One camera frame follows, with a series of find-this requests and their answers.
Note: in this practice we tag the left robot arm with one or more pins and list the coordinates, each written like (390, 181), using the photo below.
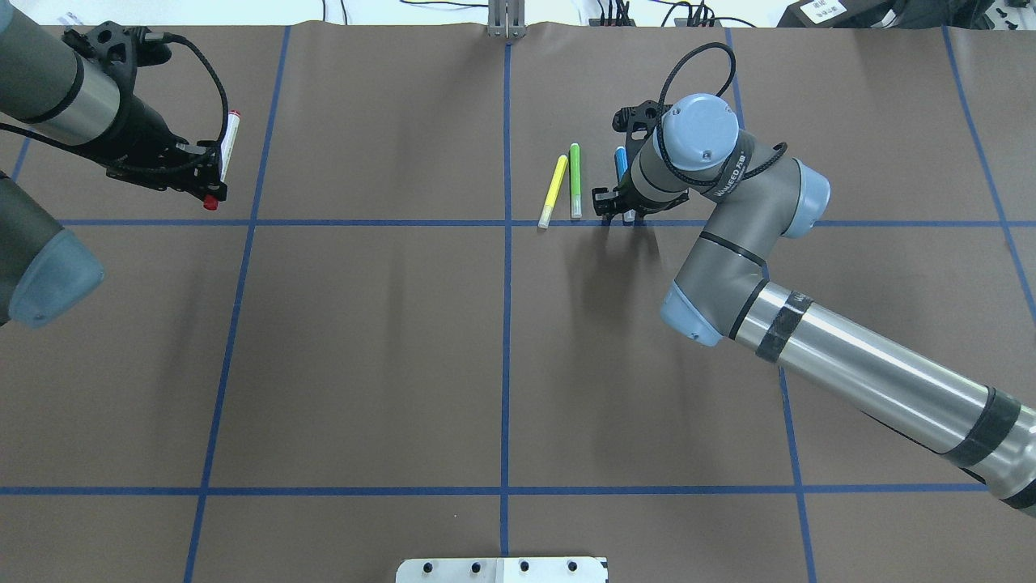
(75, 91)

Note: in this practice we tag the blue marker pen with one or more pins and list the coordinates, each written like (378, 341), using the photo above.
(621, 164)

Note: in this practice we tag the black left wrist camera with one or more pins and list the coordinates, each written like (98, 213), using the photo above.
(120, 51)

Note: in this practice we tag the yellow marker pen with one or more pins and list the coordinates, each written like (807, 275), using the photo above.
(552, 192)

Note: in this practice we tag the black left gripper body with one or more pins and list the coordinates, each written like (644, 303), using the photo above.
(143, 134)

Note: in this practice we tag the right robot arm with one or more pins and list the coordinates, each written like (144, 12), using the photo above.
(761, 195)

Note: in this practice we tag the red white marker pen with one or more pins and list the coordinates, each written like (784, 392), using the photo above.
(226, 145)

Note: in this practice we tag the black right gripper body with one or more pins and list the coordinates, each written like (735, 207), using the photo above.
(622, 197)

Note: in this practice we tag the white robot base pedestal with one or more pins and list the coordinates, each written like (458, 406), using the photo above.
(504, 569)

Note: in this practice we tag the green marker pen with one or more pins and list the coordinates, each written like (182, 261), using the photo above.
(575, 181)

